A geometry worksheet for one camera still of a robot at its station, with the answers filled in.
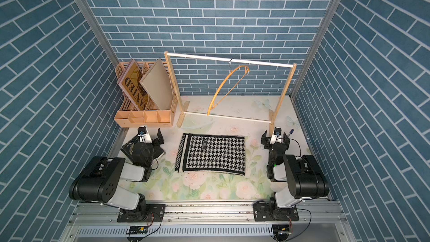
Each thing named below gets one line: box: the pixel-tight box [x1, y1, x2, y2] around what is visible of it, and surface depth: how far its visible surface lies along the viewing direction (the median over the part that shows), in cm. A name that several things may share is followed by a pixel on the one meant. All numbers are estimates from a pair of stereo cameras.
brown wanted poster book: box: [116, 58, 149, 111], surface depth 98 cm
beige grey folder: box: [139, 58, 174, 111], surface depth 104 cm
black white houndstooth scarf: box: [174, 132, 247, 176], surface depth 92 cm
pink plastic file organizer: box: [114, 61, 179, 128], surface depth 104 cm
